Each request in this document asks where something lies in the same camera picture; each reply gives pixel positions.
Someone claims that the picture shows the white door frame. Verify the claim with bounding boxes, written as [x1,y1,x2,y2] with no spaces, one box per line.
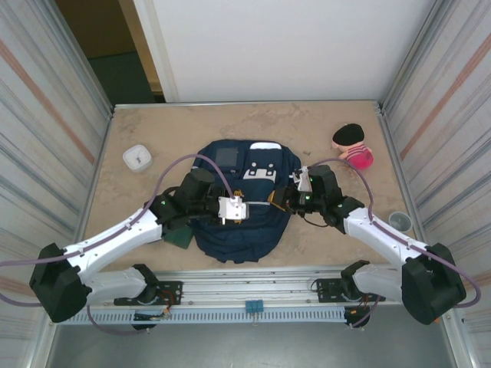
[132,0,180,104]

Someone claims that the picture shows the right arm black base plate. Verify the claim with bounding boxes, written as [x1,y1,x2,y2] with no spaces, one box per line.
[315,278,387,304]

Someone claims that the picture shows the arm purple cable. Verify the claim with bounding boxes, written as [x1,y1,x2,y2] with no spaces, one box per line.
[0,153,236,335]
[306,157,483,310]

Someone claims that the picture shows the navy blue school backpack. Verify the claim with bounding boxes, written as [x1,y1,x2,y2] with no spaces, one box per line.
[190,138,304,265]

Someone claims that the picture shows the slotted grey cable duct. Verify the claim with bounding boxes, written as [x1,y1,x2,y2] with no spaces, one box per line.
[56,308,352,326]

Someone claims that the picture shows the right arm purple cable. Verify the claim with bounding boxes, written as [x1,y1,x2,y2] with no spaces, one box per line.
[306,157,483,310]

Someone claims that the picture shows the aluminium rail frame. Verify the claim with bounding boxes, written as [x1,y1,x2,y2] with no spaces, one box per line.
[40,268,461,310]

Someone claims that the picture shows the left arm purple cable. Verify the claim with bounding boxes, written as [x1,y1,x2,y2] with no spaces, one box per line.
[0,153,236,335]

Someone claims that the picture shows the small white square box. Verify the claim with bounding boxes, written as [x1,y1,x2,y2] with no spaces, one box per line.
[122,144,153,173]

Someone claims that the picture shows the plush doll pink striped shirt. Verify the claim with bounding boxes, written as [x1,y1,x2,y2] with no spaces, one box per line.
[331,123,375,172]

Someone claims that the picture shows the small grey cup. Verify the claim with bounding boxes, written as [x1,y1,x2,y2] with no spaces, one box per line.
[388,210,414,233]

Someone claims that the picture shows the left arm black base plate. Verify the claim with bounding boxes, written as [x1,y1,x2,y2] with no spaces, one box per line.
[114,281,183,307]

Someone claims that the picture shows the base wiring bundle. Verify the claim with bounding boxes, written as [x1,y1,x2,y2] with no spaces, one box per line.
[343,298,379,330]
[133,291,181,323]

